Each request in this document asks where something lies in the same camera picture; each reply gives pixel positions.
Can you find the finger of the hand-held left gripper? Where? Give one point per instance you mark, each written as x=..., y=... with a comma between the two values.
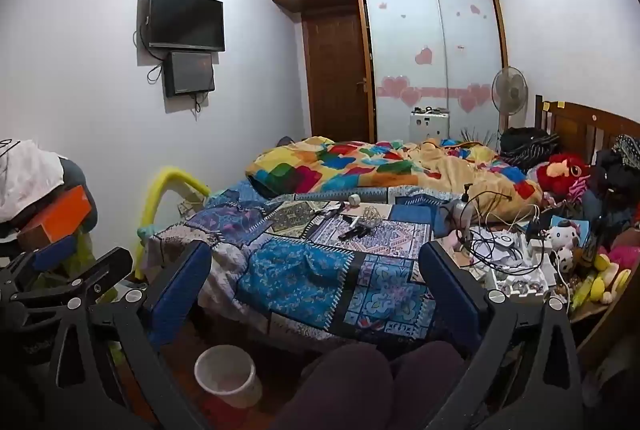
x=52, y=257
x=100, y=270

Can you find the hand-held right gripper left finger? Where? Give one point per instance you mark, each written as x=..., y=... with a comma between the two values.
x=180, y=290

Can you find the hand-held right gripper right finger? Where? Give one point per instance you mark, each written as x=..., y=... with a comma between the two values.
x=442, y=275

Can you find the clear plastic wrapper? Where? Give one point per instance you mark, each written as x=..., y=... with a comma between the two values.
x=371, y=216

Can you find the white wastebasket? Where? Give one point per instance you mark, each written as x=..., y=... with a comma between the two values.
x=227, y=375

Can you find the white paper sheets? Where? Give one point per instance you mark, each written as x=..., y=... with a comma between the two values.
x=480, y=255

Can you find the orange box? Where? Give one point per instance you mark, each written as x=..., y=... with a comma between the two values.
x=55, y=215

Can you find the white pump bottle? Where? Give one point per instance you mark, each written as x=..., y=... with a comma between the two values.
x=459, y=212

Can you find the white charger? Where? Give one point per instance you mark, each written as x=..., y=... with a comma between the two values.
x=505, y=241

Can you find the white cloth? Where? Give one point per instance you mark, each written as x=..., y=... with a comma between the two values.
x=25, y=177

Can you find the black handheld gadget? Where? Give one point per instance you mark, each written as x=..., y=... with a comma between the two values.
x=355, y=227

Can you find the person's right leg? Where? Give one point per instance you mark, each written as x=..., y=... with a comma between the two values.
x=425, y=375

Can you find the person's leg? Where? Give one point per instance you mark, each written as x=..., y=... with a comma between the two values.
x=335, y=390
x=425, y=375

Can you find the white tape roll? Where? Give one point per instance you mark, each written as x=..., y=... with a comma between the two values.
x=354, y=200

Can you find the patchwork blue bedsheet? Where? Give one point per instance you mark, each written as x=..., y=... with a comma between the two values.
x=300, y=270

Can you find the black and white plush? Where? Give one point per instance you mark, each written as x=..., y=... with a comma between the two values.
x=565, y=257

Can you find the white spotted plush dog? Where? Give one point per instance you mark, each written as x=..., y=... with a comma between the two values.
x=562, y=235

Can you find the colourful patch blanket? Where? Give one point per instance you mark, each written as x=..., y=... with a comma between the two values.
x=360, y=165

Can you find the white box appliance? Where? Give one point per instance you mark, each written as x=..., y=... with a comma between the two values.
x=429, y=125

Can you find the black striped bag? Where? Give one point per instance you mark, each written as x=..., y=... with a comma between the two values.
x=530, y=148

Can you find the person's left leg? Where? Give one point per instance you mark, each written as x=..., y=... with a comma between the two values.
x=335, y=390

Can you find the red plush toy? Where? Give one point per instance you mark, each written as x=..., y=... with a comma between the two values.
x=562, y=170

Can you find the yellow plush toy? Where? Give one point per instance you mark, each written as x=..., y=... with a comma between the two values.
x=605, y=280

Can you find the pink plush toy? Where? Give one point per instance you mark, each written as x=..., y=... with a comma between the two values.
x=625, y=255

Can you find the white standing fan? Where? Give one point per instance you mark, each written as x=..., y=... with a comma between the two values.
x=509, y=88

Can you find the dark clothes pile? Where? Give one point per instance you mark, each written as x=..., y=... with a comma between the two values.
x=617, y=180

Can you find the wooden headboard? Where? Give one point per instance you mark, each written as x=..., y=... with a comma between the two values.
x=585, y=128

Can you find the wardrobe door with pink hearts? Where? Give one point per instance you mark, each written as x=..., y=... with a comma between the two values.
x=472, y=50
x=402, y=60

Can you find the brown wooden door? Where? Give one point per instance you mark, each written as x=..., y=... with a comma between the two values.
x=335, y=70

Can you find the yellow foam bed rail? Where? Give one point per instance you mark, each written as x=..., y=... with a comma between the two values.
x=167, y=175

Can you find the small black wall monitor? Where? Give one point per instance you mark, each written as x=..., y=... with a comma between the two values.
x=191, y=73

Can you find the black wall television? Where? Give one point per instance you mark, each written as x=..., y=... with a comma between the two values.
x=185, y=18

